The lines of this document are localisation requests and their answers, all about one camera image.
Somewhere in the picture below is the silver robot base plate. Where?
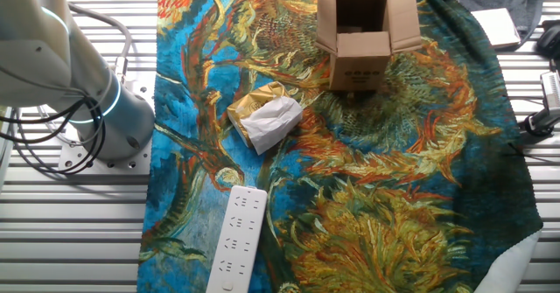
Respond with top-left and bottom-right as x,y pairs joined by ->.
59,72 -> 154,174

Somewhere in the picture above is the grey camera support arm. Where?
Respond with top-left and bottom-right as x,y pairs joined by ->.
518,107 -> 560,139

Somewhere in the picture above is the gold tissue pack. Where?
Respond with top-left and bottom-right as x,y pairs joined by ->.
226,80 -> 305,156

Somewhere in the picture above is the sunflower painting tablecloth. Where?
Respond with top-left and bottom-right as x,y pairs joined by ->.
136,0 -> 543,293

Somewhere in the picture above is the brown cardboard box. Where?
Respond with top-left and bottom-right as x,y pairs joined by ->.
314,0 -> 424,93

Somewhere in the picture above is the black looped cable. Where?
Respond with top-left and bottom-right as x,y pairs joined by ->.
0,98 -> 106,175

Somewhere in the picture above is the black computer mouse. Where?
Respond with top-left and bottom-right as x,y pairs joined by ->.
535,24 -> 560,60

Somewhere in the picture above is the small white box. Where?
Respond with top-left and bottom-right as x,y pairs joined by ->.
471,7 -> 522,49

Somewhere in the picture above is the white power strip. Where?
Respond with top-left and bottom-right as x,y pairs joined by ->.
205,185 -> 269,293

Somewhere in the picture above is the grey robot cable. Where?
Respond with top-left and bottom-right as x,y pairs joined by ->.
67,3 -> 133,87

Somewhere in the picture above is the silver depth camera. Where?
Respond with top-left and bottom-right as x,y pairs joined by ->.
540,70 -> 560,115

